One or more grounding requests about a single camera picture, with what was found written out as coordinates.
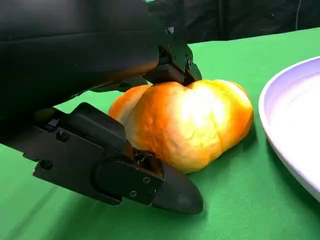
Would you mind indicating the black backdrop cloth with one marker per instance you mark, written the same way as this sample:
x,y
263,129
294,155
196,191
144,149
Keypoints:
x,y
237,17

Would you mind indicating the green table cloth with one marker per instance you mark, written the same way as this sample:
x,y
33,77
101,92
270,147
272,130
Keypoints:
x,y
237,205

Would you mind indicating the lilac plate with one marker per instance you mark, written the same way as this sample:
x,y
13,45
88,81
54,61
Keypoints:
x,y
295,120

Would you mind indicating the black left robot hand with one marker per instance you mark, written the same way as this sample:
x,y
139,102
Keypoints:
x,y
62,50

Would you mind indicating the orange and white bread roll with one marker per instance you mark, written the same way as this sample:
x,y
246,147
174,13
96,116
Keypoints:
x,y
187,125

